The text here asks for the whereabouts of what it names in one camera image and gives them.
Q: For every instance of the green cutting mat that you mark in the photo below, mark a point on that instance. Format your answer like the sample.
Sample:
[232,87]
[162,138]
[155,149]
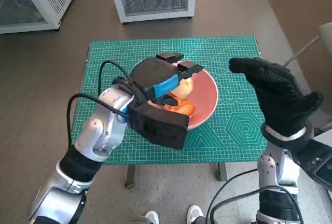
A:
[233,143]

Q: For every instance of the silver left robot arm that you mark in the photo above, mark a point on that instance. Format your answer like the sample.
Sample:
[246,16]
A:
[103,130]

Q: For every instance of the pink bowl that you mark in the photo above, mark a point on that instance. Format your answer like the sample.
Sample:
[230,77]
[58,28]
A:
[205,97]

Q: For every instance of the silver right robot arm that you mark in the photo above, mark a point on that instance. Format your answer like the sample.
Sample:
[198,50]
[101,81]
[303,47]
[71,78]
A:
[267,167]

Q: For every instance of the white shoe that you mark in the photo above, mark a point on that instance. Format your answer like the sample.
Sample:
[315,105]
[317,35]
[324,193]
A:
[194,215]
[151,217]

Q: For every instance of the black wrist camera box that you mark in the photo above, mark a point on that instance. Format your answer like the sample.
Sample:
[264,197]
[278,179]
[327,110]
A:
[158,125]
[316,161]

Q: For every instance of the grey table leg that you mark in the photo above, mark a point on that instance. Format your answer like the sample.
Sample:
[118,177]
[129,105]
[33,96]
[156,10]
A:
[131,174]
[221,172]

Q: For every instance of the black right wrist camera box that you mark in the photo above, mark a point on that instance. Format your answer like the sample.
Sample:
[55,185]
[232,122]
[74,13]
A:
[316,161]

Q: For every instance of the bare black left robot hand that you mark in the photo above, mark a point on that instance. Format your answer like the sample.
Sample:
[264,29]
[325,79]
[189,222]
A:
[153,73]

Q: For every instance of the long twisted toy bread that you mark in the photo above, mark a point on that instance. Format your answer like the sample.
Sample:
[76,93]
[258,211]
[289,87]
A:
[185,108]

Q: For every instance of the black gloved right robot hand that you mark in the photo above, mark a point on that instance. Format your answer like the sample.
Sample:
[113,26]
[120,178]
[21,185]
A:
[280,99]

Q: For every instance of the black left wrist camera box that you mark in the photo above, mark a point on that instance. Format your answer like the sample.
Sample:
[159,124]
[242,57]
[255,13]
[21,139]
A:
[158,125]

